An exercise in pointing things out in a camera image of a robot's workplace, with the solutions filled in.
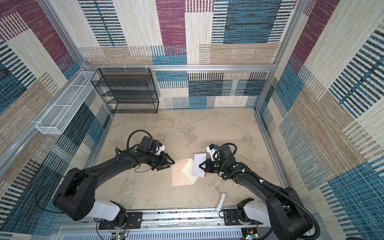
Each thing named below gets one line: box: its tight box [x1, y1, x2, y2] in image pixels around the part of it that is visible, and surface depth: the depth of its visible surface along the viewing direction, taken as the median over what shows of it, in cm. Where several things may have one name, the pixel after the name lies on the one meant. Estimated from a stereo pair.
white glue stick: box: [215, 193, 227, 213], surface depth 79 cm
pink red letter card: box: [193, 153, 207, 177], surface depth 86 cm
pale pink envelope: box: [171, 158, 198, 187], surface depth 89 cm
